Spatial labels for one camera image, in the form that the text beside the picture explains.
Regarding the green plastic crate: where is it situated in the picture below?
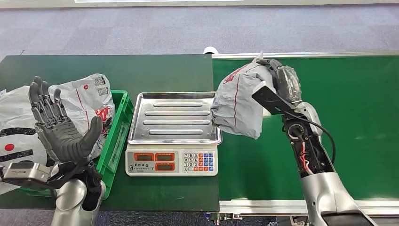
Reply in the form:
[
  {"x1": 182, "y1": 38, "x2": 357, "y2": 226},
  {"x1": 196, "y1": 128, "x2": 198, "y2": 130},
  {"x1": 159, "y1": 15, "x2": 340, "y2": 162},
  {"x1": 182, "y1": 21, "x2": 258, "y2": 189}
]
[{"x1": 18, "y1": 90, "x2": 135, "y2": 200}]

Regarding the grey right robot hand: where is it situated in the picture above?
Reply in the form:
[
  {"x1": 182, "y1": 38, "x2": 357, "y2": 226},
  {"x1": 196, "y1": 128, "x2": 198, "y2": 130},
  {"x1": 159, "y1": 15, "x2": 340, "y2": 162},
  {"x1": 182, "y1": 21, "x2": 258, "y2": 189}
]
[{"x1": 257, "y1": 58, "x2": 303, "y2": 105}]

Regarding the green conveyor belt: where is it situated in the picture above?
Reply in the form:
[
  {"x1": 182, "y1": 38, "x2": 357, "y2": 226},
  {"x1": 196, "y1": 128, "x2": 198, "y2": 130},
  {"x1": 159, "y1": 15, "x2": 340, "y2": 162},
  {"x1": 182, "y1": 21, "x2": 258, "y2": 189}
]
[{"x1": 212, "y1": 55, "x2": 399, "y2": 201}]

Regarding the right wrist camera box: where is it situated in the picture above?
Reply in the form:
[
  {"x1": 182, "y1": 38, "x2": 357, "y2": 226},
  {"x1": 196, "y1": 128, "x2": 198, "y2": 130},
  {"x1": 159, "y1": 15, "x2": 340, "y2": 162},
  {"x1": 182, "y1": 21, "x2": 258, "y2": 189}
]
[{"x1": 252, "y1": 81, "x2": 297, "y2": 115}]

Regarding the metal conveyor bracket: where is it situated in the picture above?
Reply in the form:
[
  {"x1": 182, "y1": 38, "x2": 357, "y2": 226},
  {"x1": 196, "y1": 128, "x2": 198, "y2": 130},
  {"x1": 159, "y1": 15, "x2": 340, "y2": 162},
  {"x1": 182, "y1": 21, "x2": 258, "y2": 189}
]
[{"x1": 206, "y1": 213, "x2": 243, "y2": 226}]

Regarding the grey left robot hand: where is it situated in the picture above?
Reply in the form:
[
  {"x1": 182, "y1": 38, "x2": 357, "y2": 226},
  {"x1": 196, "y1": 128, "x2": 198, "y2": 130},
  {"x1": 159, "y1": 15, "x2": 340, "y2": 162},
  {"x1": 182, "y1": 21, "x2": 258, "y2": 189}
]
[{"x1": 28, "y1": 75, "x2": 104, "y2": 166}]

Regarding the large grey courier bag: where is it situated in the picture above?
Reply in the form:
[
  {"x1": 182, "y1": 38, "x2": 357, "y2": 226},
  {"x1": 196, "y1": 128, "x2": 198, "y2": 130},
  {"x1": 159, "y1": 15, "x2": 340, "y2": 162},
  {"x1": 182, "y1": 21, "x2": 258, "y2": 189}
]
[{"x1": 0, "y1": 73, "x2": 115, "y2": 195}]

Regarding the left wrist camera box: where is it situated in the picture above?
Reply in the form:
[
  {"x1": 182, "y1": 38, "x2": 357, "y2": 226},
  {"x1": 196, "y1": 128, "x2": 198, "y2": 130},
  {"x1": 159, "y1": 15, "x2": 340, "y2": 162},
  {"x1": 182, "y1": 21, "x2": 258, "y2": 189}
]
[{"x1": 0, "y1": 162, "x2": 52, "y2": 190}]

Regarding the small grey courier package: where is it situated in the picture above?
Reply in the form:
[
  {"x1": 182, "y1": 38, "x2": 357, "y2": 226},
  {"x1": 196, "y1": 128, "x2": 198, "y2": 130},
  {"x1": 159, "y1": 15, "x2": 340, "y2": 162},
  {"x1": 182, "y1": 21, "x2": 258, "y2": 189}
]
[{"x1": 210, "y1": 52, "x2": 277, "y2": 140}]

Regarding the steel scale tray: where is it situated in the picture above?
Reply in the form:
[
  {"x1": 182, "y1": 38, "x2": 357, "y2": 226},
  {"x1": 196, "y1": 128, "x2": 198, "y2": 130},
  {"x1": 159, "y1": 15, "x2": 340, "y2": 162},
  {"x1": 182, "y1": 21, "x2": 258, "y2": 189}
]
[{"x1": 128, "y1": 91, "x2": 223, "y2": 145}]

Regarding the white electronic scale body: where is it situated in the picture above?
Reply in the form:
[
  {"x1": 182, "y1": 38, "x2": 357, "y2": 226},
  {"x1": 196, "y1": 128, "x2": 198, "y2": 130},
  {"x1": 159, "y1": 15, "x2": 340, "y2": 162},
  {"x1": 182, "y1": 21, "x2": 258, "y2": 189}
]
[{"x1": 125, "y1": 143, "x2": 218, "y2": 178}]

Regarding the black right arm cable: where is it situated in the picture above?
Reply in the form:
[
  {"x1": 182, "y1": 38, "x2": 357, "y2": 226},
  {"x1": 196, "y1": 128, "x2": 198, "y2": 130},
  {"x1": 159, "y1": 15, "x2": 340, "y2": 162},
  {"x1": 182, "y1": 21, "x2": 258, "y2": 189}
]
[{"x1": 283, "y1": 111, "x2": 336, "y2": 165}]

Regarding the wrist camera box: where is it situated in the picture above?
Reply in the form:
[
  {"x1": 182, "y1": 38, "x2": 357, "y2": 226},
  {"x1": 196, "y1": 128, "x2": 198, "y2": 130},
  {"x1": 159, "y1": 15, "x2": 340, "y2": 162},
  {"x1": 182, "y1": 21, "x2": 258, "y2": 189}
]
[
  {"x1": 252, "y1": 81, "x2": 297, "y2": 115},
  {"x1": 0, "y1": 162, "x2": 52, "y2": 190}
]

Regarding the aluminium conveyor rail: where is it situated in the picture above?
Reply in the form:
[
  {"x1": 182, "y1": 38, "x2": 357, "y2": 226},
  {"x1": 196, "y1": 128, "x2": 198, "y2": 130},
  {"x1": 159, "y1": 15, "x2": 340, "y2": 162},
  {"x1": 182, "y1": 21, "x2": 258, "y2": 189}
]
[
  {"x1": 212, "y1": 50, "x2": 399, "y2": 60},
  {"x1": 219, "y1": 199, "x2": 399, "y2": 217}
]

